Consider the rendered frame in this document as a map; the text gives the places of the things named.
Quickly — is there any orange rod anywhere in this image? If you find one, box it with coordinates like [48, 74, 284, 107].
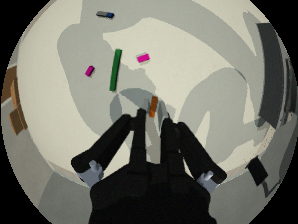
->
[149, 96, 158, 117]

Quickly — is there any dark green rod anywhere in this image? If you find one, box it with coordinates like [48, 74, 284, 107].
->
[109, 49, 122, 91]

